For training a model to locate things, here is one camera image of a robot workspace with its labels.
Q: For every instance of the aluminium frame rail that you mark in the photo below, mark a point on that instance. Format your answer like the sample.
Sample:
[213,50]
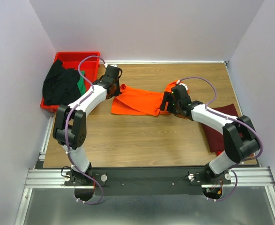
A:
[148,141]

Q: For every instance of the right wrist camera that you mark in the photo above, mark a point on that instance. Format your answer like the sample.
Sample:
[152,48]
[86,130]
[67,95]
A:
[183,84]

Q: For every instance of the green t-shirt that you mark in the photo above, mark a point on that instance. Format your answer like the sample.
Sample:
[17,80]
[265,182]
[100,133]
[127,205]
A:
[81,85]

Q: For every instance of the orange t-shirt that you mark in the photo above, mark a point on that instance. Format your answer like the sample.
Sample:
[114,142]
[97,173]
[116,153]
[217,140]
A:
[133,101]

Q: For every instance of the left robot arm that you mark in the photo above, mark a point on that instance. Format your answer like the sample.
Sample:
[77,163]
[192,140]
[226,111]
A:
[70,126]

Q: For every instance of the folded maroon t-shirt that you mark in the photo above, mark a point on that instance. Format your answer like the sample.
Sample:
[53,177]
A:
[214,138]

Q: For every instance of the red plastic bin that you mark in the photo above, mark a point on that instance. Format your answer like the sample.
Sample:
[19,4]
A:
[86,63]

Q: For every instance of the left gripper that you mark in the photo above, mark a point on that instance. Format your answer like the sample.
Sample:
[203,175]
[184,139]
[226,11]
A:
[115,88]

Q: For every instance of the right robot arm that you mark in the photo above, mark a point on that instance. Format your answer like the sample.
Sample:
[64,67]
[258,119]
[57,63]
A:
[239,136]

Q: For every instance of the black t-shirt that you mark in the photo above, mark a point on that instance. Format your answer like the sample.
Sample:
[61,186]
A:
[60,85]

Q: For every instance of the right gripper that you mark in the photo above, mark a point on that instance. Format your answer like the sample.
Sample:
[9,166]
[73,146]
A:
[165,103]

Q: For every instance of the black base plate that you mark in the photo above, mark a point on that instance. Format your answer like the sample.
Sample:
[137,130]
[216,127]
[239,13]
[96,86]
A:
[166,180]

